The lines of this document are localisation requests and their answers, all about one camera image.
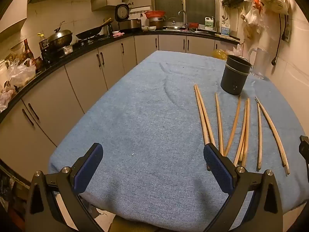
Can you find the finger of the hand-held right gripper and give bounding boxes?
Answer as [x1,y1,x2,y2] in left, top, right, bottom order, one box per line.
[299,135,309,174]

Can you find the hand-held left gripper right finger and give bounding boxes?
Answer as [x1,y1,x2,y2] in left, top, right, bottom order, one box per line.
[203,143,283,232]

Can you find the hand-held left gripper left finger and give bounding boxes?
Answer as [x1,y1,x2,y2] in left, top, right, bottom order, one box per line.
[25,143,104,232]

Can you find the bunch of wooden chopsticks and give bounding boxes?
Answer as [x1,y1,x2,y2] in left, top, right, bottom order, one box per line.
[194,84,290,176]

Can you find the dark grey chopstick holder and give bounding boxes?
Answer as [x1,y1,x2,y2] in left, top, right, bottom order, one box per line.
[220,55,252,95]

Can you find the blue table cloth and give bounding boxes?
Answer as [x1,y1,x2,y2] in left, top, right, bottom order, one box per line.
[48,50,309,226]

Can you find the white base cabinets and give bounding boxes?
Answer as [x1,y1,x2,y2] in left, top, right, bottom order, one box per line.
[0,34,239,182]

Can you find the clear plastic pitcher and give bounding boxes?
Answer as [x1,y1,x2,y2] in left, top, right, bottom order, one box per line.
[247,47,271,80]

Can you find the crumpled white plastic bag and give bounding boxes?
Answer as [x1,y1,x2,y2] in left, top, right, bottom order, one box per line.
[0,84,18,113]

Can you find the yellow plastic bag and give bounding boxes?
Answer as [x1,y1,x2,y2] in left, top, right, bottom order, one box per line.
[212,49,228,60]

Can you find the clear plastic bag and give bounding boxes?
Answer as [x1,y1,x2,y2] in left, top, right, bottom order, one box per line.
[7,58,37,87]

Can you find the black gas stove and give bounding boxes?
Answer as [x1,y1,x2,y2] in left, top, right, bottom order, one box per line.
[41,35,113,62]

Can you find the wooden cutting board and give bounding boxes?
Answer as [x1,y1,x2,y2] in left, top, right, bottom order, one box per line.
[215,33,240,42]

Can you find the dark sauce bottle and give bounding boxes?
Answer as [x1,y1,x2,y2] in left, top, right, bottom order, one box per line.
[23,39,34,63]

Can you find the lidded steel wok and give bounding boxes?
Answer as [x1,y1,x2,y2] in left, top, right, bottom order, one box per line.
[47,21,73,49]

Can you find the yellow cooking oil bottle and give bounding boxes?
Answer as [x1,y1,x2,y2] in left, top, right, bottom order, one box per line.
[37,32,49,51]

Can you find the black frying wok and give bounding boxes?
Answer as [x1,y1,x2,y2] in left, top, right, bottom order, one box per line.
[76,18,114,40]

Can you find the white jug green label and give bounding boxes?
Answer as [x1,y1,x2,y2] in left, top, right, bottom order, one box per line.
[205,16,215,31]

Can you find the steel kitchen sink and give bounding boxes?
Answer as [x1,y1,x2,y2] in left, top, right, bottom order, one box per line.
[163,26,210,33]

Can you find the black kitchen countertop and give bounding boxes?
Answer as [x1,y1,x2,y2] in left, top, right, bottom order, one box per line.
[0,28,242,126]

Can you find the open rice cooker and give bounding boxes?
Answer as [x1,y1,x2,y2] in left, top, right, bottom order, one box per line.
[115,3,142,32]

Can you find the chrome sink faucet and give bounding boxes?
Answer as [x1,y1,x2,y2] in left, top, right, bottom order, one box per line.
[178,10,188,28]

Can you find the glass pot lid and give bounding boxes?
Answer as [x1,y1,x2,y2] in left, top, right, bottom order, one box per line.
[162,17,178,27]

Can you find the brown cooking pot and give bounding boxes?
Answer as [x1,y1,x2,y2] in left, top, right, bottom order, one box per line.
[148,17,166,29]

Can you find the red plastic basin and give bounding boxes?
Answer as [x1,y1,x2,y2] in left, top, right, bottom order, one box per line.
[144,10,166,19]

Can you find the black power cord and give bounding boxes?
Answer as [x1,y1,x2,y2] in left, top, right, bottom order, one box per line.
[271,13,290,66]

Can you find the wall power socket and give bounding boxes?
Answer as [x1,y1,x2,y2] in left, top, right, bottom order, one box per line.
[282,14,291,43]

